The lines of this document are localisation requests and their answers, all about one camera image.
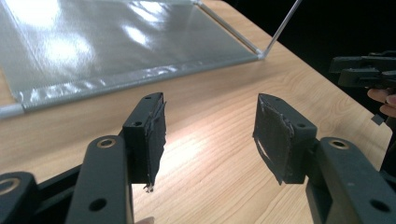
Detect metal shoe rack grey shelves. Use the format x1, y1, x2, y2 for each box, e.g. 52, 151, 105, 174
0, 0, 304, 121

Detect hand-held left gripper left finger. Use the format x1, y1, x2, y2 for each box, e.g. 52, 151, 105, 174
121, 91, 168, 193

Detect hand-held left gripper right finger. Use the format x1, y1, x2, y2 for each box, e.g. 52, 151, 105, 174
252, 92, 318, 186

